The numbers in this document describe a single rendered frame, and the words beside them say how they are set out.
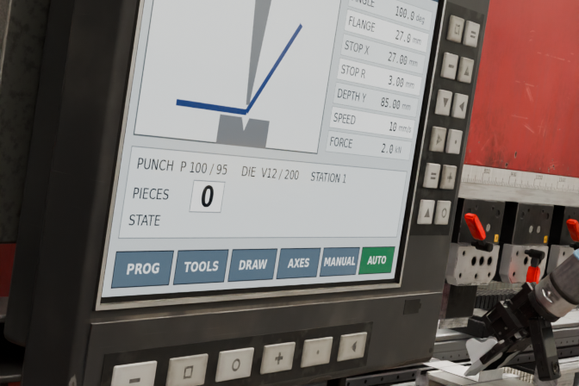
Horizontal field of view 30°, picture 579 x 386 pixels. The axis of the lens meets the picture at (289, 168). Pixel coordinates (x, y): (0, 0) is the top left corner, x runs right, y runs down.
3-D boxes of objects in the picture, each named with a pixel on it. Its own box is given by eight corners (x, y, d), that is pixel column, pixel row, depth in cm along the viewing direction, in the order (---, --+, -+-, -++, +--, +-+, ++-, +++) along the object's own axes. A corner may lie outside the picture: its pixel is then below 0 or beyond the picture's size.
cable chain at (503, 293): (444, 312, 278) (446, 297, 278) (425, 307, 282) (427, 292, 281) (527, 306, 310) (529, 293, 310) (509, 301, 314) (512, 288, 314)
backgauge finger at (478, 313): (538, 355, 247) (541, 333, 247) (443, 327, 264) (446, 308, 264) (563, 351, 256) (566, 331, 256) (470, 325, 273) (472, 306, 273)
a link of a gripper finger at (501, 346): (483, 358, 205) (519, 332, 203) (488, 366, 205) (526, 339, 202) (475, 357, 201) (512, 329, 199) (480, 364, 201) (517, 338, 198)
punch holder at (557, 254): (554, 282, 231) (567, 206, 230) (519, 273, 236) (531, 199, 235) (586, 281, 242) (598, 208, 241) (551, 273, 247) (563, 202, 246)
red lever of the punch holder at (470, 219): (479, 213, 196) (494, 247, 202) (459, 208, 199) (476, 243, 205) (474, 220, 195) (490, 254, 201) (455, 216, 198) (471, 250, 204)
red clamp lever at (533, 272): (533, 299, 216) (541, 251, 216) (515, 294, 219) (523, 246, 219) (538, 298, 218) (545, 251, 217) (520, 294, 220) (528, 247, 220)
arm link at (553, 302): (585, 304, 198) (564, 306, 192) (568, 319, 200) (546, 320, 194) (562, 271, 202) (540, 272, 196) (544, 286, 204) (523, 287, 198)
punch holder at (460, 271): (451, 286, 200) (466, 198, 200) (414, 276, 206) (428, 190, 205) (494, 284, 212) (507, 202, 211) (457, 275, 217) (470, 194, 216)
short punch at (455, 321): (443, 330, 207) (451, 281, 207) (434, 327, 208) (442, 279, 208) (470, 327, 215) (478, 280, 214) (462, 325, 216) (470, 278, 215)
